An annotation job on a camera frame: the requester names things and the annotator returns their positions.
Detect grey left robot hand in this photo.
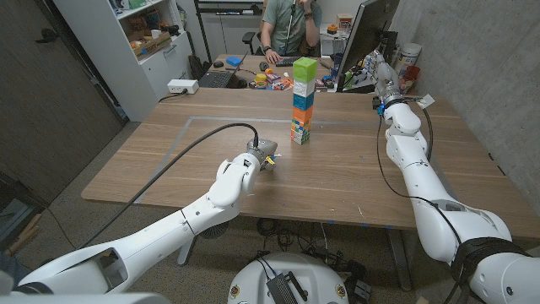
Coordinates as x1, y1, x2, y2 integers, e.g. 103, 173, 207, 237
246, 138, 279, 172

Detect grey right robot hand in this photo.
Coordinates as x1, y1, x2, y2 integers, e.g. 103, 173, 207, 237
364, 49, 404, 107

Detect orange block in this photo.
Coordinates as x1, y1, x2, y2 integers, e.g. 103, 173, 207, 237
291, 106, 314, 124

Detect teal block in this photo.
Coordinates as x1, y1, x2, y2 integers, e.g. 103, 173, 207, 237
293, 92, 316, 111

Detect white block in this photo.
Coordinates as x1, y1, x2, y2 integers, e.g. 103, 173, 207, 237
293, 79, 316, 98

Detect green block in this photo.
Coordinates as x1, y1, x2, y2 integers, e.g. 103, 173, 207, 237
293, 57, 318, 84

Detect white plastic tub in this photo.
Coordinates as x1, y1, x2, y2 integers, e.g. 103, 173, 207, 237
395, 42, 423, 77

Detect multicolour puzzle cube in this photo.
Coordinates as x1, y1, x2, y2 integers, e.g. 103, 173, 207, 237
290, 117, 312, 133
290, 128, 311, 146

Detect black computer monitor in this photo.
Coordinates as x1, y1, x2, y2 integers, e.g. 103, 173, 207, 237
336, 0, 401, 93

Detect pile of colourful packets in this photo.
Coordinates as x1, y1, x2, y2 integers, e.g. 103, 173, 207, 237
265, 69, 294, 91

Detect black laptop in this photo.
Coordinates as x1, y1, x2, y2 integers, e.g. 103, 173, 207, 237
197, 51, 250, 89

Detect black keyboard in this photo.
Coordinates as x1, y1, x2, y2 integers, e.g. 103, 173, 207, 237
274, 56, 305, 68

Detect round black floor fan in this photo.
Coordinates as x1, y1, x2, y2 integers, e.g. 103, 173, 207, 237
200, 219, 230, 240

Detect white power strip box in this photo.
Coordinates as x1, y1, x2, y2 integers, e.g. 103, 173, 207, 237
167, 79, 200, 95

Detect black office chair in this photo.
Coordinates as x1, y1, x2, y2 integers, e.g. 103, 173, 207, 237
241, 30, 262, 56

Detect person in green t-shirt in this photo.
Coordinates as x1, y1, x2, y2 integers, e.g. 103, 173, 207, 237
260, 0, 322, 64

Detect white robot torso base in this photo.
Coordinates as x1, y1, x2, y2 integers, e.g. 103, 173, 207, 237
227, 252, 350, 304

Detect white table leg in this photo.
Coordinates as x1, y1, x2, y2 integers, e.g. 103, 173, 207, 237
176, 236, 199, 267

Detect black device on torso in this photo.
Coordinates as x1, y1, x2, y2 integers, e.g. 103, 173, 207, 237
265, 271, 309, 304

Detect cardboard box with items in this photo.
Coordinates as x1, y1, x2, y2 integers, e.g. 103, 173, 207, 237
130, 30, 173, 62

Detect white shelf cabinet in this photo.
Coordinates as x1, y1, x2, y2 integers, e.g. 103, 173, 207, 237
52, 0, 194, 123

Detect dark table leg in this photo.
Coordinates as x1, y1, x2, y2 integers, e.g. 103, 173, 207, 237
386, 227, 413, 292

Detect person in blue jeans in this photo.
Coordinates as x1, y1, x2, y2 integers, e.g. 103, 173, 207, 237
0, 252, 20, 292

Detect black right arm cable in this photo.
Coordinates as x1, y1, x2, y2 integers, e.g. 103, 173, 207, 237
376, 99, 465, 304

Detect black floor cable tangle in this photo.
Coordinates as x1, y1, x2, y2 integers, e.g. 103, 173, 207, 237
255, 217, 372, 301

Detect black door handle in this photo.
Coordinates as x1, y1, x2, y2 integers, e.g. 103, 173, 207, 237
35, 27, 60, 44

